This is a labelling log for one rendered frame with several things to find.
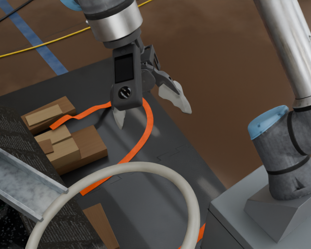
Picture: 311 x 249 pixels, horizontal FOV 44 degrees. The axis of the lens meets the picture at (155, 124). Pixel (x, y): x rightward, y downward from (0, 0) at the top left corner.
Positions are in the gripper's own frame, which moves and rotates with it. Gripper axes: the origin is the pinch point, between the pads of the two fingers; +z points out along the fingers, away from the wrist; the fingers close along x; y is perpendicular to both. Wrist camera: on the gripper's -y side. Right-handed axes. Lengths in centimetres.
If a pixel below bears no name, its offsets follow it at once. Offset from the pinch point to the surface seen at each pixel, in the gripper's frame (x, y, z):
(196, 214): -0.7, -0.3, 28.8
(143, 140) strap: 60, 145, 117
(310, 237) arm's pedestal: -29, 27, 84
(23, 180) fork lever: 55, 21, 25
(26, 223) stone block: 69, 24, 49
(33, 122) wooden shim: 131, 147, 82
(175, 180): 4.8, 12.2, 28.7
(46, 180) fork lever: 46, 18, 25
